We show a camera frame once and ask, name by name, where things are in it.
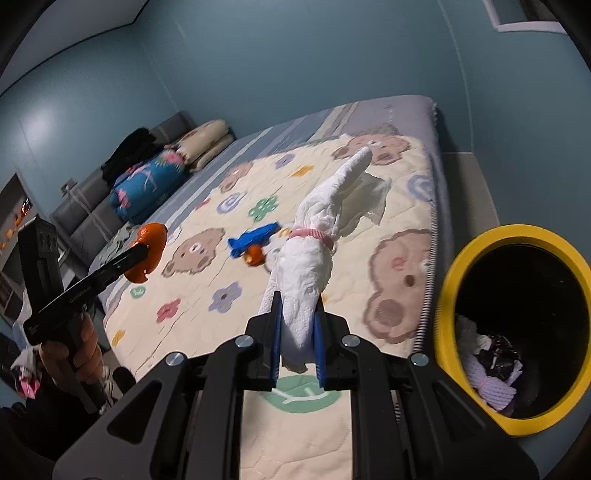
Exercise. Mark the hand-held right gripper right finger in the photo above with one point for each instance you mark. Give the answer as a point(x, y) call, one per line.
point(319, 355)

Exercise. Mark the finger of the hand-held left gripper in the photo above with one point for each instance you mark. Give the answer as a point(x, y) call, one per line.
point(124, 261)

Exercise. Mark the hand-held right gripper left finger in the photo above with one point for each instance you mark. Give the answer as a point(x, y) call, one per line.
point(277, 341)

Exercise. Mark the large orange peel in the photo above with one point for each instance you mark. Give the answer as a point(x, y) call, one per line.
point(154, 249)

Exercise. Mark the yellow rimmed trash bin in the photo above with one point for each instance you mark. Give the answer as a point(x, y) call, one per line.
point(508, 240)

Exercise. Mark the person's left forearm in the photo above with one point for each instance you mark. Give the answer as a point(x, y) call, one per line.
point(46, 415)

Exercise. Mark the person's left hand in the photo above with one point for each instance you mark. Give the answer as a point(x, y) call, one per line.
point(69, 364)

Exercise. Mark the grey printed cloth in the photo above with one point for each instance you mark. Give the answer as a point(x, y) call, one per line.
point(111, 242)

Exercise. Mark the grey padded headboard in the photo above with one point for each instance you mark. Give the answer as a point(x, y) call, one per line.
point(78, 217)

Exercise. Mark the blue floral pillow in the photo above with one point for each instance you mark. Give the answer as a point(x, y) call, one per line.
point(147, 184)

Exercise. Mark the bear print blanket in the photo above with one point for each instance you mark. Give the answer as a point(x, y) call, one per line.
point(207, 286)

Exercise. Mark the blue wrapper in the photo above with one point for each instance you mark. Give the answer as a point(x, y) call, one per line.
point(249, 239)

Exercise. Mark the pile of clothes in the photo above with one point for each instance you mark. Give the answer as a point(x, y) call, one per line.
point(25, 374)

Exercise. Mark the black clothing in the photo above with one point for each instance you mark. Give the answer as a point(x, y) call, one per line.
point(131, 152)

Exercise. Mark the folded beige quilt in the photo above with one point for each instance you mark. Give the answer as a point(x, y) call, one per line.
point(207, 141)

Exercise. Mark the bed with striped sheet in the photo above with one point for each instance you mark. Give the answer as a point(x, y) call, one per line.
point(406, 115)

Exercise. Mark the white framed window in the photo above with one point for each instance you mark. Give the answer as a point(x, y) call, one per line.
point(526, 23)

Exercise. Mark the wall socket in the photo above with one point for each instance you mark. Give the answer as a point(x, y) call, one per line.
point(69, 187)

